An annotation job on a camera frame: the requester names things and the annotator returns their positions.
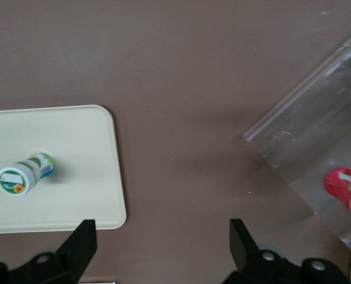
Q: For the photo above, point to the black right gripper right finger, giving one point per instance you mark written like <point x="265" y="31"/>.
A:
<point x="246" y="257"/>

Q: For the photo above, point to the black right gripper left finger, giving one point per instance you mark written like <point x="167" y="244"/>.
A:
<point x="72" y="251"/>

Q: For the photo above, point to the green sunflower yogurt cup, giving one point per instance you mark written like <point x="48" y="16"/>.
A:
<point x="16" y="180"/>

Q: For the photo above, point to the cream rectangular plastic tray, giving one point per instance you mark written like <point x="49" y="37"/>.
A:
<point x="75" y="142"/>

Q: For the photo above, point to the red yogurt cup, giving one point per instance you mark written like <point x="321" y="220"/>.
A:
<point x="341" y="186"/>

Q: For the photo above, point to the clear acrylic stepped display stand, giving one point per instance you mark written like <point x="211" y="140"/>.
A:
<point x="311" y="133"/>

